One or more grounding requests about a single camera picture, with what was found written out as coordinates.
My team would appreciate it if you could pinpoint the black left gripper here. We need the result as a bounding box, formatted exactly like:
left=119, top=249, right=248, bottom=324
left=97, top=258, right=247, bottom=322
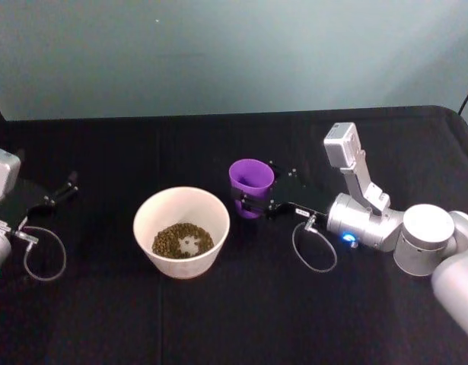
left=1, top=170, right=80, bottom=233

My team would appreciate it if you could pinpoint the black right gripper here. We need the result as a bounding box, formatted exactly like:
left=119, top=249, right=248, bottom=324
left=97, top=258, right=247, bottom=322
left=230, top=159, right=333, bottom=225

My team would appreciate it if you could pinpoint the purple plastic cup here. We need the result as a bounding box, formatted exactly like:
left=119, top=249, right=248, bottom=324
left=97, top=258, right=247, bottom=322
left=228, top=158, right=275, bottom=220

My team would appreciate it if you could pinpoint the brown beans pile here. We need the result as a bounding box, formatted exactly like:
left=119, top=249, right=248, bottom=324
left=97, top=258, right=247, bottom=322
left=151, top=222, right=215, bottom=260

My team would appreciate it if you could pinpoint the white paper bowl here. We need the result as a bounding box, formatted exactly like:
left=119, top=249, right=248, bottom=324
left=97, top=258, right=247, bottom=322
left=132, top=186, right=231, bottom=280

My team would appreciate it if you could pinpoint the black table cloth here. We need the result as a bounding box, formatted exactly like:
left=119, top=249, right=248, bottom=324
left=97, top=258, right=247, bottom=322
left=0, top=105, right=468, bottom=365

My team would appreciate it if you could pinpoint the right gripper thin cable loop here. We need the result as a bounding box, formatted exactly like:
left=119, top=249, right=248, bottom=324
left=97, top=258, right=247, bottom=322
left=291, top=214, right=339, bottom=273

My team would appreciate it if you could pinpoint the gripper thin cable loop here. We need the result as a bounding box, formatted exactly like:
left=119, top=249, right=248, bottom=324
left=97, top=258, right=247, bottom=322
left=291, top=214, right=339, bottom=273
left=13, top=225, right=68, bottom=283

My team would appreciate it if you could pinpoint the left gripper thin cable loop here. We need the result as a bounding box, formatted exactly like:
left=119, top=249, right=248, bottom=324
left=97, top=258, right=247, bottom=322
left=13, top=225, right=68, bottom=283

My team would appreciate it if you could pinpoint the black wall cable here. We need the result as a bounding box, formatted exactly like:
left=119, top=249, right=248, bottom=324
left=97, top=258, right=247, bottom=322
left=457, top=77, right=468, bottom=116

